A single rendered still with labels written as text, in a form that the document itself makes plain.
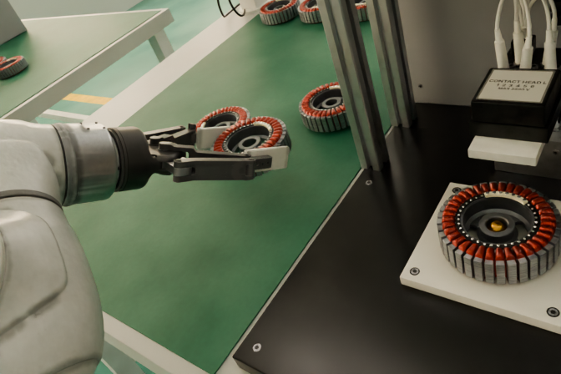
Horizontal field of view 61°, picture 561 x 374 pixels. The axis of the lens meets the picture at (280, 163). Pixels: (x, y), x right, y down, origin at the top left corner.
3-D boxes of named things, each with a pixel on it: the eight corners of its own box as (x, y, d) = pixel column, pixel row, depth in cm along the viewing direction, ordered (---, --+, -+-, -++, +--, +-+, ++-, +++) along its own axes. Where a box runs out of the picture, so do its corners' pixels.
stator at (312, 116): (346, 138, 77) (340, 119, 74) (291, 129, 84) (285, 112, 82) (379, 99, 82) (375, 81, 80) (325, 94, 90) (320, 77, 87)
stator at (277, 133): (249, 192, 63) (240, 170, 61) (204, 167, 71) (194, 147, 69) (308, 145, 68) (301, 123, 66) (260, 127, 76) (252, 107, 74)
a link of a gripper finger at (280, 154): (243, 149, 61) (247, 151, 60) (285, 145, 65) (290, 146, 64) (241, 172, 61) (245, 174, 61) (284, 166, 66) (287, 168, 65)
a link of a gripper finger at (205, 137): (198, 149, 69) (194, 148, 70) (237, 145, 74) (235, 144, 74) (199, 128, 68) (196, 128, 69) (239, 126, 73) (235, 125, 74)
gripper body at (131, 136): (122, 138, 51) (198, 133, 57) (93, 120, 57) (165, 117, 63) (121, 203, 53) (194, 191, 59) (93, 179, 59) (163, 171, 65)
